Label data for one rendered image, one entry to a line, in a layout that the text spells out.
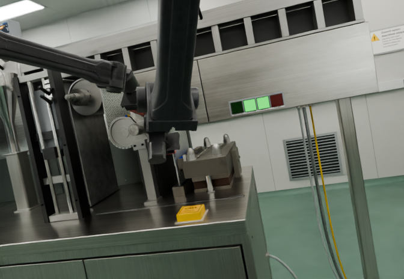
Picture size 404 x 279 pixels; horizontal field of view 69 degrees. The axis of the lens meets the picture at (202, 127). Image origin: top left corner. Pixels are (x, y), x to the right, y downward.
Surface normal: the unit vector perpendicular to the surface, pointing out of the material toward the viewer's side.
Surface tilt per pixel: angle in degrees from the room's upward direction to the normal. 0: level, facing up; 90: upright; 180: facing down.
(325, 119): 90
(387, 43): 90
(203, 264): 90
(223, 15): 90
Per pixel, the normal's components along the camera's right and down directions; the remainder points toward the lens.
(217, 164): -0.19, 0.09
